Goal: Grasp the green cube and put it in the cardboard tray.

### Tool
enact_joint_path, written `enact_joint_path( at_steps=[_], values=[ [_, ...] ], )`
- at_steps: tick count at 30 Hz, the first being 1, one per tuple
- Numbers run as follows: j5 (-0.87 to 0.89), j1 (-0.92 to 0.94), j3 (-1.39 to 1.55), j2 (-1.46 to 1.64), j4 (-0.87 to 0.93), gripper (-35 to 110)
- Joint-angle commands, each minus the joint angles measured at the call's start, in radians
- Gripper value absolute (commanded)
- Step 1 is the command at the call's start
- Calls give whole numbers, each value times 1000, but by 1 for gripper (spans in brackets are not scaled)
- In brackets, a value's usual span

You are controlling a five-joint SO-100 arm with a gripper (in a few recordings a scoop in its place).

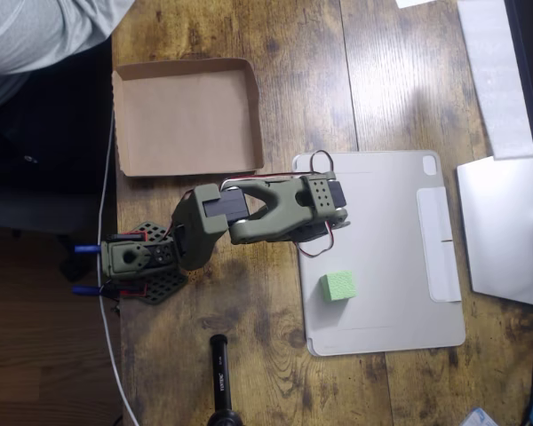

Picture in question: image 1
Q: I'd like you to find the green foam cube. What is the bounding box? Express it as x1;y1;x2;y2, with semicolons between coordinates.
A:
318;269;360;304

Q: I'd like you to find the brown cardboard tray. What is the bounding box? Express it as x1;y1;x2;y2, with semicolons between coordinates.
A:
111;57;266;178

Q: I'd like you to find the beige tablet case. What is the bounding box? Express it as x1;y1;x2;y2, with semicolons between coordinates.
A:
291;149;466;358

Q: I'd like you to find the silver monitor stand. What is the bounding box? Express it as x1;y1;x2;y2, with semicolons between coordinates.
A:
456;154;533;308

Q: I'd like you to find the white foam strip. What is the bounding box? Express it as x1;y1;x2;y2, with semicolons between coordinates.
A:
457;0;533;162

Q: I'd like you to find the white blue small box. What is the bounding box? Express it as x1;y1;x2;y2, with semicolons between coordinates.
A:
461;406;501;426

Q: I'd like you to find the grey shirt of person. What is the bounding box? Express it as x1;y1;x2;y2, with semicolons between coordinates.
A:
0;0;135;117

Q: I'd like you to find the red black servo wire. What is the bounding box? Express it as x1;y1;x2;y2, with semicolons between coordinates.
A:
309;150;336;174
296;224;339;259

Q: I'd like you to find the perforated dark base plate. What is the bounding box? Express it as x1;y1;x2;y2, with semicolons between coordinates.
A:
115;219;190;307

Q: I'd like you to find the black camera stand pole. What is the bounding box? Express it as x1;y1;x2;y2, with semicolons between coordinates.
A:
206;335;243;426

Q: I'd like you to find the white cable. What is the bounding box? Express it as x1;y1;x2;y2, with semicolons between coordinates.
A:
96;110;139;426

